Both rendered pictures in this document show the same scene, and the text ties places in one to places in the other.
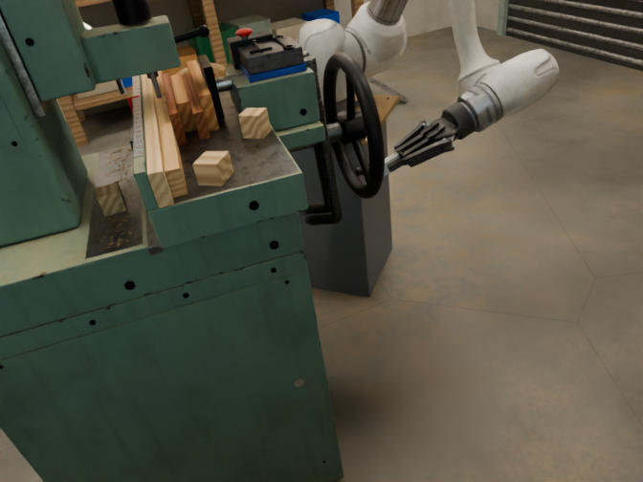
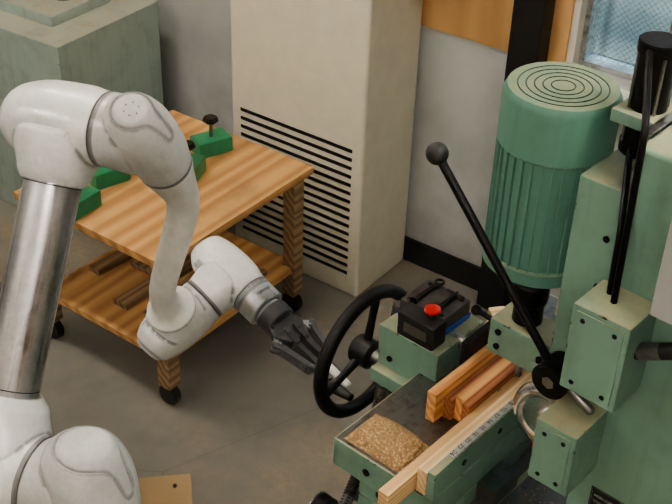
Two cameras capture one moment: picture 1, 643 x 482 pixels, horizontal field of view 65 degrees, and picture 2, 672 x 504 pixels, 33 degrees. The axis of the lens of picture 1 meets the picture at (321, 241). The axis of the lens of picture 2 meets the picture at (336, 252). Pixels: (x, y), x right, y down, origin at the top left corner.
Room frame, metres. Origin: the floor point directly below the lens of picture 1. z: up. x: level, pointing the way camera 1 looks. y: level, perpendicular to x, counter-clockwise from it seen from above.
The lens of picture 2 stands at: (2.06, 1.27, 2.24)
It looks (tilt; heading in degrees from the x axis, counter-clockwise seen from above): 34 degrees down; 233
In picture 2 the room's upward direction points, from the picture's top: 2 degrees clockwise
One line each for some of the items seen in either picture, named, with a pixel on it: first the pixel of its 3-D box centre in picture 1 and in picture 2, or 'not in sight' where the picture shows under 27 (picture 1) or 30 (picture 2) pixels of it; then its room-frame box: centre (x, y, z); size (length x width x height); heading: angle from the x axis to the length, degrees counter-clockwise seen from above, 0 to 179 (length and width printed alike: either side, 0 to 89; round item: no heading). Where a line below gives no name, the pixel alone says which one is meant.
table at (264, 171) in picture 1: (231, 127); (465, 380); (0.90, 0.13, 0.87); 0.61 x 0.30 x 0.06; 13
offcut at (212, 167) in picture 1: (213, 167); not in sight; (0.64, 0.13, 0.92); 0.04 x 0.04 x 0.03; 69
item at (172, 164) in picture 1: (163, 106); (502, 399); (0.92, 0.25, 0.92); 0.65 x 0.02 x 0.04; 13
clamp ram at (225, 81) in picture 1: (228, 83); (464, 344); (0.90, 0.12, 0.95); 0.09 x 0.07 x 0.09; 13
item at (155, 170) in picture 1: (152, 114); (527, 390); (0.87, 0.26, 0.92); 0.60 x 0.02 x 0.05; 13
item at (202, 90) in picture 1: (201, 93); (470, 374); (0.93, 0.18, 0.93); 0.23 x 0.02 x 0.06; 13
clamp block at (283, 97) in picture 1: (271, 93); (430, 341); (0.92, 0.05, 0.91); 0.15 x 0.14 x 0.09; 13
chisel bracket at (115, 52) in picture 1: (132, 53); (532, 346); (0.88, 0.26, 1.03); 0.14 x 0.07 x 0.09; 103
